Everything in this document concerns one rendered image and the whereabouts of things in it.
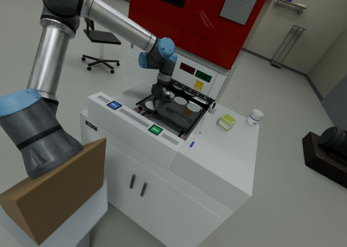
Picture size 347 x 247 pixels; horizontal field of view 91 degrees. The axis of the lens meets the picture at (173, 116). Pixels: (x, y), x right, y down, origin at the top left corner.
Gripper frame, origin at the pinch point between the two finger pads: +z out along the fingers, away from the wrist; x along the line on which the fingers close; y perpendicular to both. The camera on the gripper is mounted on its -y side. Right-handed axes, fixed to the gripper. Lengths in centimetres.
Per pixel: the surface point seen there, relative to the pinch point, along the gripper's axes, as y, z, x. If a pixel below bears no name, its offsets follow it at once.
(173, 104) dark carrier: 7.6, 1.6, -15.7
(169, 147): -32.8, -4.5, 7.5
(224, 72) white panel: 3, -27, -44
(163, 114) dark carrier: -3.3, 1.6, -3.4
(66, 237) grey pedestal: -51, 9, 49
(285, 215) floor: -74, 91, -143
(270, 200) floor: -57, 91, -140
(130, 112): -6.7, -4.5, 18.7
